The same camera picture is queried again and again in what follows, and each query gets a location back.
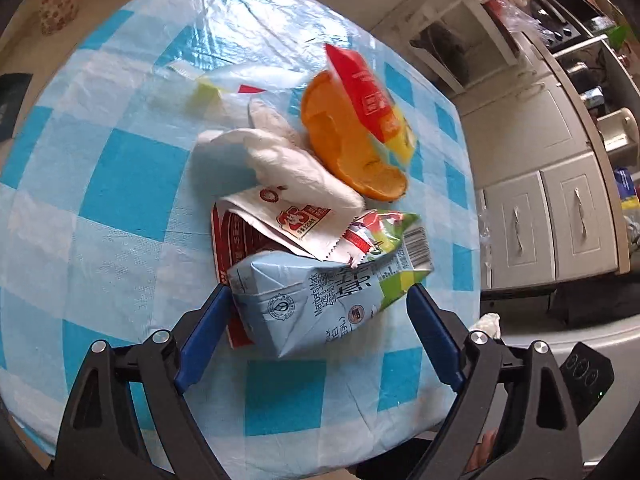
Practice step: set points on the small white paper wad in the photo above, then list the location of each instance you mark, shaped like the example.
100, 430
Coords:
487, 324

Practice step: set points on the black toaster oven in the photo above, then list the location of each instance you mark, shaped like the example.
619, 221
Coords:
555, 20

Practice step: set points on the clear plastic wrapper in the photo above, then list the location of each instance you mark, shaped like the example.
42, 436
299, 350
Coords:
207, 95

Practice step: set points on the large clear plastic bag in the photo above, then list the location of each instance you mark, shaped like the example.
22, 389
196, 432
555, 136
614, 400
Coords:
520, 15

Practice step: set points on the white corner shelf rack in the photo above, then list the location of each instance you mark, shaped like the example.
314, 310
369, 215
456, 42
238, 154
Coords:
465, 7

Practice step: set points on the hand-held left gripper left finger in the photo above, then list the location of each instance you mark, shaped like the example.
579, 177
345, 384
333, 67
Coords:
205, 340

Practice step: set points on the floral waste basket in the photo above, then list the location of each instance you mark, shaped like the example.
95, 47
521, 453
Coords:
60, 5

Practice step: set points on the cream cabinet with drawers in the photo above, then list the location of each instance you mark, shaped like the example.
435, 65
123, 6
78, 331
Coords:
525, 110

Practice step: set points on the white water boiler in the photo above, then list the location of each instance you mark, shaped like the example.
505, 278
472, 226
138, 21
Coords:
617, 130

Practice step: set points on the white tissue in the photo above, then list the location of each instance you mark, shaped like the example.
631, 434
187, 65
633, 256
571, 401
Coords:
280, 165

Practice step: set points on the orange peel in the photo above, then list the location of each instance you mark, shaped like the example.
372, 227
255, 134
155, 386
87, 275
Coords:
330, 125

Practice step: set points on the red yellow packet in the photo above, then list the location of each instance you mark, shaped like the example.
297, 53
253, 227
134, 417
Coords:
360, 85

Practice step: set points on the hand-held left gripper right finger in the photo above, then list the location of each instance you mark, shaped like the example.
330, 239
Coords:
435, 340

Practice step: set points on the light blue milk carton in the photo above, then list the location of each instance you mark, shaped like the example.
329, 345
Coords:
310, 305

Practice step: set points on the blue white checkered tablecloth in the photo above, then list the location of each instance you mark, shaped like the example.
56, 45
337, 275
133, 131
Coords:
125, 195

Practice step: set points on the white red printed sachet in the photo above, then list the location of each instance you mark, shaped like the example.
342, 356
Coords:
295, 222

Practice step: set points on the blue grey packet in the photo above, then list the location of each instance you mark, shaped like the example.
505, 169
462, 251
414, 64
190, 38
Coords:
625, 185

